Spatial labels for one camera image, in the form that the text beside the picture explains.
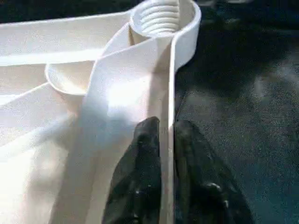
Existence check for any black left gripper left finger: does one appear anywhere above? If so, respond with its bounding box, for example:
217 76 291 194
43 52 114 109
101 116 162 224

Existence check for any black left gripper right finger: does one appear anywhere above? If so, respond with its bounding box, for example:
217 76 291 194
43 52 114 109
173 119 256 224

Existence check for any black work mat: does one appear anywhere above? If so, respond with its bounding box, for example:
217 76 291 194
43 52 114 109
0 0 299 224

